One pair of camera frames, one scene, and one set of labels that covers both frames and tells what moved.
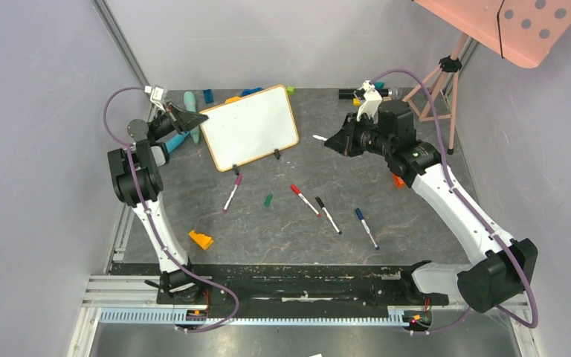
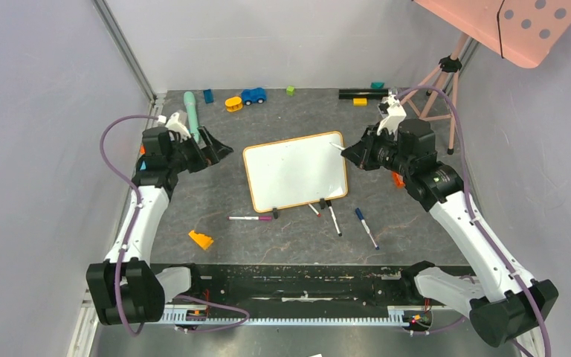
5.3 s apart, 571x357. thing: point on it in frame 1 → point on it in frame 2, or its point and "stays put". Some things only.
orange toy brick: (398, 181) stays put
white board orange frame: (242, 130) → (296, 171)
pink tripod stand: (435, 99) stays put
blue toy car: (249, 91) stays put
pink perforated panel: (525, 32) stays put
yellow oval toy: (233, 99) stays put
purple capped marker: (238, 182) → (260, 218)
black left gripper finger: (188, 120) → (216, 150)
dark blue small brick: (208, 96) stays put
